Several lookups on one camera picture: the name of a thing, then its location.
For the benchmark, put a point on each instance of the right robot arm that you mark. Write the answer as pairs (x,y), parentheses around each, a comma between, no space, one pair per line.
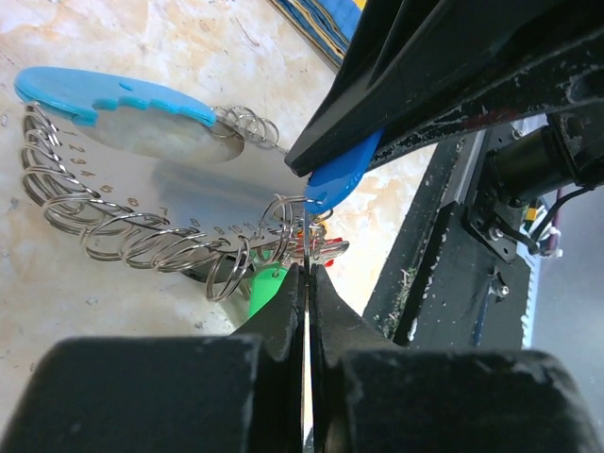
(569,149)

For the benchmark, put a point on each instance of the blue key tag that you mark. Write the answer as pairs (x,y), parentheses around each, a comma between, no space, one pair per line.
(332,183)

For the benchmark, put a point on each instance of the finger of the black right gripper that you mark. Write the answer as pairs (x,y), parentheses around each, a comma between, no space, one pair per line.
(406,57)
(565,78)

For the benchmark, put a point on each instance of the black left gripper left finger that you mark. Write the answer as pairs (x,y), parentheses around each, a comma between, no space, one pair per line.
(236,393)

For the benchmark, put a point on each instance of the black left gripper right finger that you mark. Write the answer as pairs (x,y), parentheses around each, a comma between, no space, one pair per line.
(371,395)

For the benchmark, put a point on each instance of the blue yellow booklet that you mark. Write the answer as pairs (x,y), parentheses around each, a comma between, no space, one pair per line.
(329,25)

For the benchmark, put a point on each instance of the red key tag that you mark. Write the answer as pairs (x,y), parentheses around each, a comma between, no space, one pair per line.
(323,250)

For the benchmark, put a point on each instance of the green key tag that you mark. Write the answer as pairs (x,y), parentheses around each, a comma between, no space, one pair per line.
(266,280)

